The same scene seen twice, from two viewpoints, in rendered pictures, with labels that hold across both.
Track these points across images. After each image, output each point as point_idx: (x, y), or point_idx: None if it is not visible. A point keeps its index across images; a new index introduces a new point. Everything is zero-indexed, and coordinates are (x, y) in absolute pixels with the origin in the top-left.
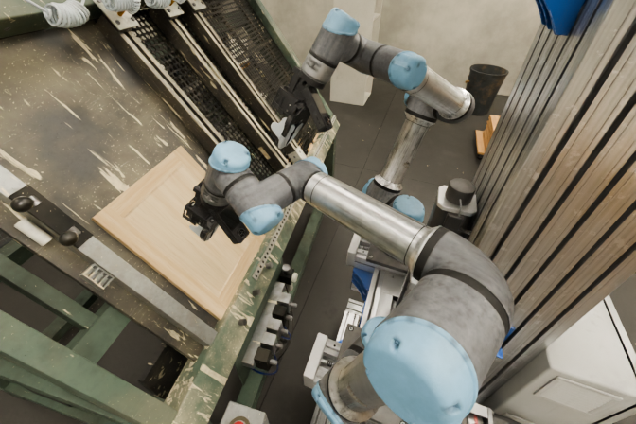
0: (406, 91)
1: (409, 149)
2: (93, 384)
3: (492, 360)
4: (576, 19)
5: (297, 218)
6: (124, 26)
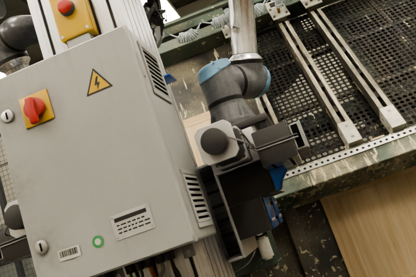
0: None
1: (229, 12)
2: None
3: None
4: None
5: (321, 180)
6: (229, 36)
